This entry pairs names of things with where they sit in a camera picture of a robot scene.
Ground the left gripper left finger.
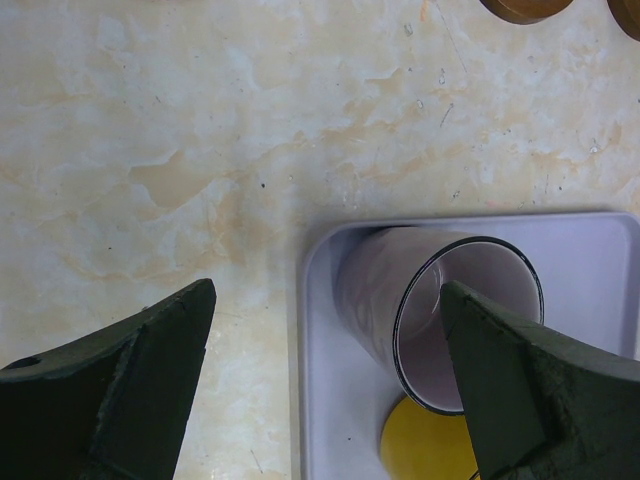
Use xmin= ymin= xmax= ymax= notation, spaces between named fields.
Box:
xmin=1 ymin=278 xmax=216 ymax=479

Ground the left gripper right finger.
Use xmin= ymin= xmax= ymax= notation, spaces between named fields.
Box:
xmin=441 ymin=281 xmax=639 ymax=479

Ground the purple glass mug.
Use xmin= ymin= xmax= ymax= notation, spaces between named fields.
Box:
xmin=335 ymin=226 xmax=544 ymax=415

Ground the dark wooden coaster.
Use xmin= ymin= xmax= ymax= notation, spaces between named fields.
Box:
xmin=481 ymin=0 xmax=572 ymax=25
xmin=607 ymin=0 xmax=640 ymax=41

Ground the yellow glass mug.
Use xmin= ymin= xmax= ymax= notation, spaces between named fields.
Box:
xmin=379 ymin=397 xmax=480 ymax=480

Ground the lavender plastic tray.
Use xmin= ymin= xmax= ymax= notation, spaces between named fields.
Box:
xmin=293 ymin=211 xmax=639 ymax=479

